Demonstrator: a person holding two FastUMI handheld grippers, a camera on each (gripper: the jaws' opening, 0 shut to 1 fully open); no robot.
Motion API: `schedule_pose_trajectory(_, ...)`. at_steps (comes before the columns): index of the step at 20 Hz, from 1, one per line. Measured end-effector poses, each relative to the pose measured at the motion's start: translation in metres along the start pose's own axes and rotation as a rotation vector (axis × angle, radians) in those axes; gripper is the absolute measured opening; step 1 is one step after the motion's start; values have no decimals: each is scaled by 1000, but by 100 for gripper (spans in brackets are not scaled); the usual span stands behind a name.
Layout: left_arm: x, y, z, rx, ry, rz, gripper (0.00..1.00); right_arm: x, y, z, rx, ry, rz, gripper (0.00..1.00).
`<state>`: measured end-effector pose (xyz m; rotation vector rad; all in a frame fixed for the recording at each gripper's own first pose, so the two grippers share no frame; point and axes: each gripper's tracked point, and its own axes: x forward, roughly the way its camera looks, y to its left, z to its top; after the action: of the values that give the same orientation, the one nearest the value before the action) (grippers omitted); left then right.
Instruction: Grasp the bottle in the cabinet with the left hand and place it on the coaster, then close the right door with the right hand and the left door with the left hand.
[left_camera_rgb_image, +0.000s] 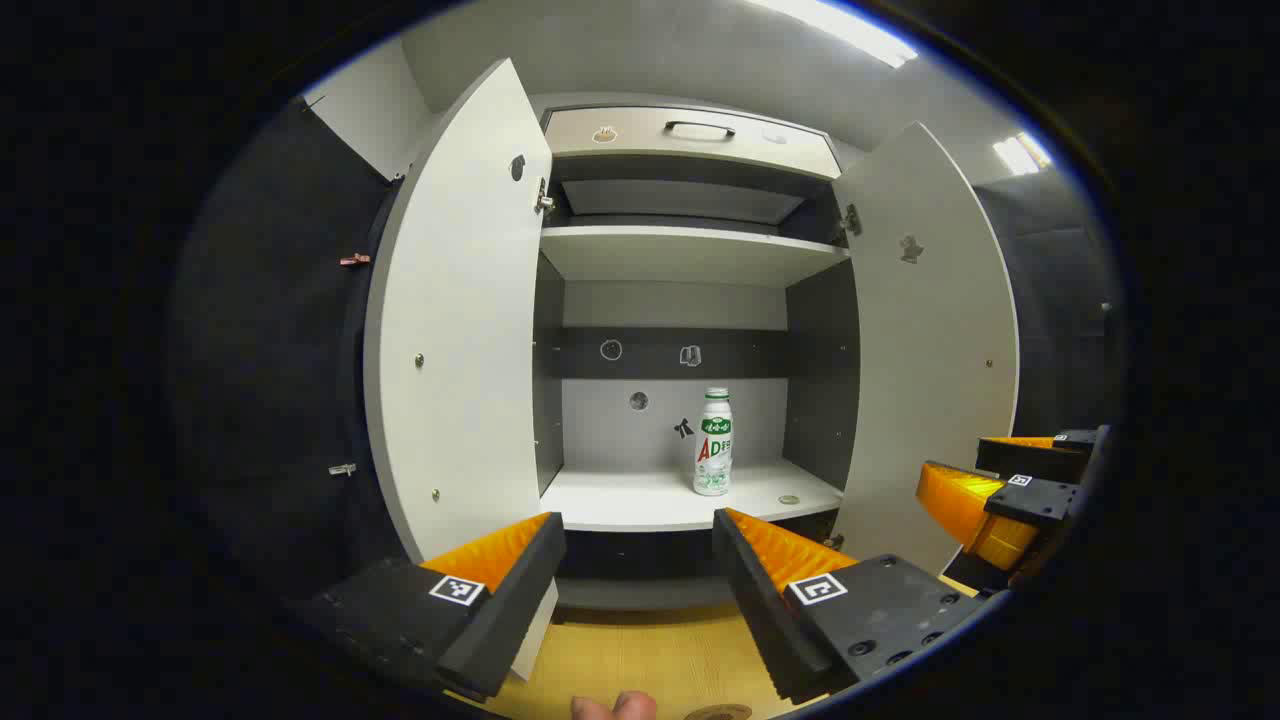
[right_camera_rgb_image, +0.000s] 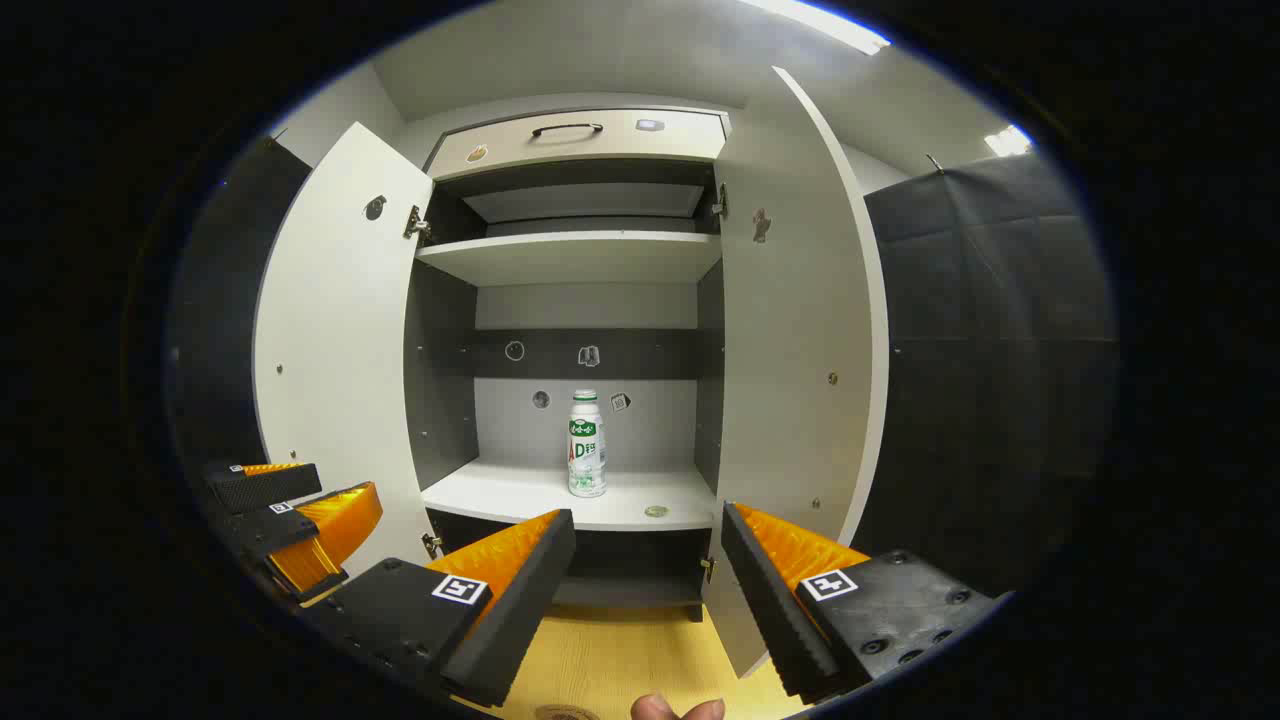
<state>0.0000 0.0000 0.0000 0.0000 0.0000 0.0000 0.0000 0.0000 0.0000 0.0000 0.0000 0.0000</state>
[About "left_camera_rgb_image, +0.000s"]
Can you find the white cabinet shelf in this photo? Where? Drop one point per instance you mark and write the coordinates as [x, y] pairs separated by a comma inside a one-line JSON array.
[[680, 255]]

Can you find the white cabinet door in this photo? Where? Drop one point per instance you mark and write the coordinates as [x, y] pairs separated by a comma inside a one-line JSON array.
[[460, 350], [930, 380]]

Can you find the white cabinet drawer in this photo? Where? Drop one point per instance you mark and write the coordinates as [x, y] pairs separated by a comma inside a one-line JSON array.
[[640, 150]]

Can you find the white bottle with green label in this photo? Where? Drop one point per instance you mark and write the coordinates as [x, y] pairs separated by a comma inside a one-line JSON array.
[[713, 450]]

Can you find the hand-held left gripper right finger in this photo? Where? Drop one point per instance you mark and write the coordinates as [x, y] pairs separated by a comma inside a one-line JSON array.
[[760, 610]]

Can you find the white cabinet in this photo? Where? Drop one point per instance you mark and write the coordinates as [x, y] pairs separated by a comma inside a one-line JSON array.
[[680, 500]]

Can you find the black backdrop cloth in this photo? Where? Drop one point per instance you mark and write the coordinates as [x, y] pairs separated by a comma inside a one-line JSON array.
[[270, 380], [1060, 320]]

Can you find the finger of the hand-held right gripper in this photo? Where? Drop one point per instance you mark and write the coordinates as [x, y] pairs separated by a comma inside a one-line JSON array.
[[1030, 458], [1030, 500]]

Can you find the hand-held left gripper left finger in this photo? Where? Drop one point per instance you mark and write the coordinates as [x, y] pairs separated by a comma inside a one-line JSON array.
[[510, 610]]

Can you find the round brown coaster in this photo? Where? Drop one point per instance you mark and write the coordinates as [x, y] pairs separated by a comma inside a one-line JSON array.
[[716, 713]]

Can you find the small ceiling light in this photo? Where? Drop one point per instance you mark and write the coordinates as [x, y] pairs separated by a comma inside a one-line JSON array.
[[1020, 153]]

